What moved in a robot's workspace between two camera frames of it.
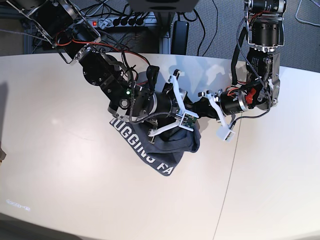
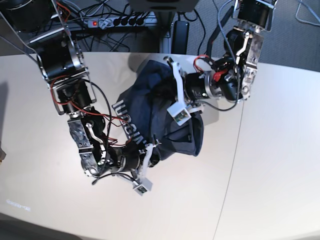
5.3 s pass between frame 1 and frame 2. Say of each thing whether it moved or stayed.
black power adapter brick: stayed
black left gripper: moved
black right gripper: moved
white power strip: stayed
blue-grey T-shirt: moved
